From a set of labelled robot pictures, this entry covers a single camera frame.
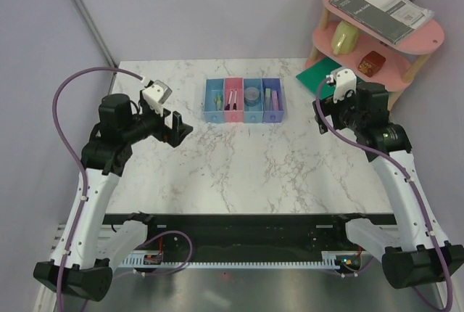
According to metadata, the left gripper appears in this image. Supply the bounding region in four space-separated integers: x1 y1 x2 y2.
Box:
123 98 192 147

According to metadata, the pink highlighter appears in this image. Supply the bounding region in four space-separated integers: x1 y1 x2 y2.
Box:
271 90 280 111

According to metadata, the blue whiteboard marker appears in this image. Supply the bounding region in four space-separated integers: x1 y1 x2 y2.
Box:
225 90 234 110

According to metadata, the light blue drawer box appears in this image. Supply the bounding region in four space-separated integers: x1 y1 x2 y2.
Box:
203 78 225 123

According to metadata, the purple drawer box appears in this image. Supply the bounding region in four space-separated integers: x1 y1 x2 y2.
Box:
262 78 284 123

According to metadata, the long green highlighter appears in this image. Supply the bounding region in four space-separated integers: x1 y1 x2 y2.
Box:
264 88 272 111

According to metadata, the pink drawer box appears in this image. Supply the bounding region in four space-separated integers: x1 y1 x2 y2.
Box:
224 78 244 123

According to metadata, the jar of rubber bands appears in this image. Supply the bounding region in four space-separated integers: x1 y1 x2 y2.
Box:
244 86 260 107

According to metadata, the teal blue drawer box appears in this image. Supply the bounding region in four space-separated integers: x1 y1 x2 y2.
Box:
244 78 264 123

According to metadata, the small green highlighter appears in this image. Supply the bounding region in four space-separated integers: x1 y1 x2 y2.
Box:
215 91 223 111

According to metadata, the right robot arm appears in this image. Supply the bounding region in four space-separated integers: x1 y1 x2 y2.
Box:
313 83 463 289

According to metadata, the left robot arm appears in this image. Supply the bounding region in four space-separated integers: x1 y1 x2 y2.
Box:
33 84 193 301

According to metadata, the green folder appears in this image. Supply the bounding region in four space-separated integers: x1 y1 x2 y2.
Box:
296 57 344 100

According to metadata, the red brown cube box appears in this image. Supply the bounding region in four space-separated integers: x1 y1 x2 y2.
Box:
358 51 386 78

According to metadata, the pink three-tier shelf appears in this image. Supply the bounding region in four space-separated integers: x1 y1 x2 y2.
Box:
305 0 444 108

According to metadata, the grey setup guide booklet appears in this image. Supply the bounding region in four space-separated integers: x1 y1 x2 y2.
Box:
330 0 434 44

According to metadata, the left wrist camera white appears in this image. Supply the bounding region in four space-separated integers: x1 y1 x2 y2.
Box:
141 78 173 116

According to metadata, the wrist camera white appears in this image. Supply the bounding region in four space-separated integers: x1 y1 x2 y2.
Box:
328 67 357 103
141 78 173 116

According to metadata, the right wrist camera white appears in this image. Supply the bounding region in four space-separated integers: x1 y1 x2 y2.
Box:
328 67 357 103

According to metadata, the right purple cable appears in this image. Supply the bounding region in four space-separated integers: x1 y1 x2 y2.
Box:
313 78 454 311

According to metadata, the purple cable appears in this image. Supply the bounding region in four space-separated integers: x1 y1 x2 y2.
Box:
52 67 149 312
313 78 454 311

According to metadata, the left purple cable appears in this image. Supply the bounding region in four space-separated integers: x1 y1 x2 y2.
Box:
52 67 149 312

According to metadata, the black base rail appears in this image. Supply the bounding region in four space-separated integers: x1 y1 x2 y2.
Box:
103 212 396 263

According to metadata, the white cable duct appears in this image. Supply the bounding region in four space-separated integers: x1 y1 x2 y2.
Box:
119 251 360 270

